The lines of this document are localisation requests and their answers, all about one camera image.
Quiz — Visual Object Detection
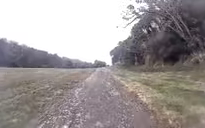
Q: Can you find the grey asphalt path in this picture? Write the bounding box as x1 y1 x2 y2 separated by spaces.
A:
36 67 158 128

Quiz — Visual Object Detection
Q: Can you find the grass slope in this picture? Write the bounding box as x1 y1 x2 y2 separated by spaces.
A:
109 56 205 128

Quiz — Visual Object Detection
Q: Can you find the distant row of trees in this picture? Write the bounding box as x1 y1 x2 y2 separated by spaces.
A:
0 35 108 69

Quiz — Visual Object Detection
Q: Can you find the dense wood of trees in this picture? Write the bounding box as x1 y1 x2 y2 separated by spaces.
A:
109 0 205 68

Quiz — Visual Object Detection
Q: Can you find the grass field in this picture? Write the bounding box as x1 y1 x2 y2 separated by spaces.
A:
0 66 98 128

